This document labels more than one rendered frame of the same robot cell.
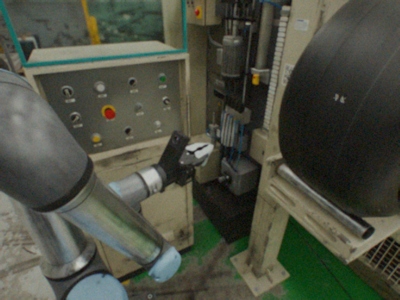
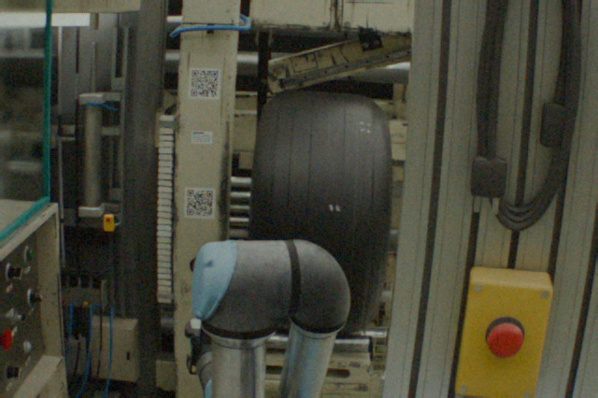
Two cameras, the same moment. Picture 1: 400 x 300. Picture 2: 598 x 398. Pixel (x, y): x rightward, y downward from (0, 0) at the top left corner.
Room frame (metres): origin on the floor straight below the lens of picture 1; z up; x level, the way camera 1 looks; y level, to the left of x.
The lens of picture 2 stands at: (-0.31, 1.33, 1.73)
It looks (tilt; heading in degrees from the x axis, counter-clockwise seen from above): 14 degrees down; 298
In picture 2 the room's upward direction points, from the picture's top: 3 degrees clockwise
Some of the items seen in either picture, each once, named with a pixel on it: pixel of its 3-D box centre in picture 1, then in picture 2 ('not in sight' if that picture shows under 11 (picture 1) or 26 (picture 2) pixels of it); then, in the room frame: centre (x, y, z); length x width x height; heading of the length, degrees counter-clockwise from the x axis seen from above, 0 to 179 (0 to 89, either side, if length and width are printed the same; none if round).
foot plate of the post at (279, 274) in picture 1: (259, 265); not in sight; (0.86, -0.38, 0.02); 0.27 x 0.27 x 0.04; 27
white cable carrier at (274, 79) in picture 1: (279, 77); (167, 209); (0.92, -0.31, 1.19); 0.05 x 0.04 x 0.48; 117
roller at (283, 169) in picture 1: (317, 195); (300, 341); (0.58, -0.39, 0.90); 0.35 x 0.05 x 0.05; 27
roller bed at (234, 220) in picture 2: not in sight; (230, 221); (1.01, -0.75, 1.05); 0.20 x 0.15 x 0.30; 27
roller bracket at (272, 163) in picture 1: (303, 156); not in sight; (0.80, -0.43, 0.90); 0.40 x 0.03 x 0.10; 117
